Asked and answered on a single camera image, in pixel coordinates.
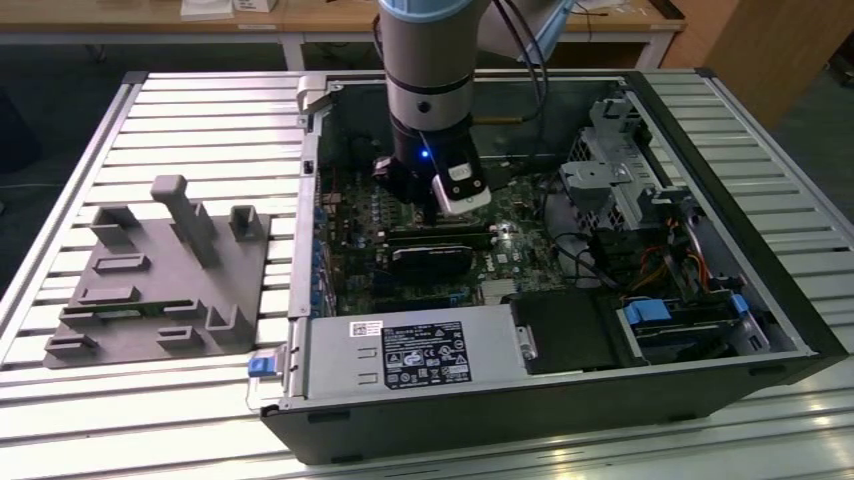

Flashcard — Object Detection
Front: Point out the CPU socket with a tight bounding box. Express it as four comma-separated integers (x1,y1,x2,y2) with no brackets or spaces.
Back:
403,199,479,228

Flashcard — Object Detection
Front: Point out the black graphics card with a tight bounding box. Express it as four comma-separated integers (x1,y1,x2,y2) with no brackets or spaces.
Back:
389,243,477,282

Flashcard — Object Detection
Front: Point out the green motherboard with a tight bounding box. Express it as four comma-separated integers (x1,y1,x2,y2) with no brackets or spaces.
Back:
318,144,577,319

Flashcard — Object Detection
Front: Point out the grey metal drive cage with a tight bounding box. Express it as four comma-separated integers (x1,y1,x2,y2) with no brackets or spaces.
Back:
558,97,695,232

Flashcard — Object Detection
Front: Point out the small silver heatsink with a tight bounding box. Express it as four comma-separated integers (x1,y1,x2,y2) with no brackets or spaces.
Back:
481,279,521,304

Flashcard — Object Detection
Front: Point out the grey power supply unit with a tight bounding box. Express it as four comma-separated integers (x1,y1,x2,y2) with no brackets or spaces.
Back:
280,303,530,402

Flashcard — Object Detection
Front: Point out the black plastic shroud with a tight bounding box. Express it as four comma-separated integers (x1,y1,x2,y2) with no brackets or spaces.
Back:
510,288,643,377

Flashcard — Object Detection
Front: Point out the grey parts rack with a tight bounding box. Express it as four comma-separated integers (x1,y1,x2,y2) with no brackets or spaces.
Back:
40,174,275,371

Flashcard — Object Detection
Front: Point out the white paper stack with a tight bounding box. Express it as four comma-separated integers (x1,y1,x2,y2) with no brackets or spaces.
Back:
179,0,239,21

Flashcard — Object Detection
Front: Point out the hard disk in blue carrier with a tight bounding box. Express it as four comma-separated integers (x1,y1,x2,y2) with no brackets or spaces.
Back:
618,297,739,361

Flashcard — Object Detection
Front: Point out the wooden desk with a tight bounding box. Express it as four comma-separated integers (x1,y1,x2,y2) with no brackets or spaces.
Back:
0,0,689,71

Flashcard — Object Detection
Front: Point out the green RAM stick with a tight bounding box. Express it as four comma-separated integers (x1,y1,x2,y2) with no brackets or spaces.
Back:
92,302,163,319

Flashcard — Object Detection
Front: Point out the black open PC case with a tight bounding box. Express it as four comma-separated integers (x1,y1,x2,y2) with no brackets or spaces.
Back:
259,68,849,465

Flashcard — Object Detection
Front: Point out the wooden cabinet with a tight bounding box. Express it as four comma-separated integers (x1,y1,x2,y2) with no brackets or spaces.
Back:
693,0,854,132

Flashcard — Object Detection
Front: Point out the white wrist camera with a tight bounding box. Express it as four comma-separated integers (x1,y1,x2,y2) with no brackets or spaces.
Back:
431,160,494,216

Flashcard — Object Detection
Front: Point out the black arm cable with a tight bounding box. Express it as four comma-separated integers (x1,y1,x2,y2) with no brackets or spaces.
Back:
474,0,550,126

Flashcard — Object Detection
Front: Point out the orange wire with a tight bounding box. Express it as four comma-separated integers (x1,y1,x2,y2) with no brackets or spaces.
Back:
638,252,677,292

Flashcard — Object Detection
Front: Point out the blue plastic handle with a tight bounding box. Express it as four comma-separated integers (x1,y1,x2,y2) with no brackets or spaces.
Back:
246,351,279,380

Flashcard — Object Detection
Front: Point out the red wire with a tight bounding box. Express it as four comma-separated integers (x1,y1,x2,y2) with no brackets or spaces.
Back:
685,253,710,289

